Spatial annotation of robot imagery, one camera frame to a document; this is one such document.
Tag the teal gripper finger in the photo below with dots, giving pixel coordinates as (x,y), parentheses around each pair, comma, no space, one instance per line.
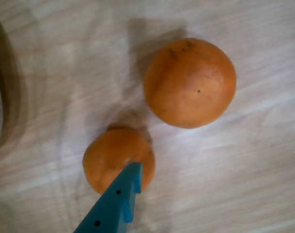
(108,208)

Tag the orange fruit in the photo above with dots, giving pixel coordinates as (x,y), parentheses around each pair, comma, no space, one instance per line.
(108,157)
(191,85)

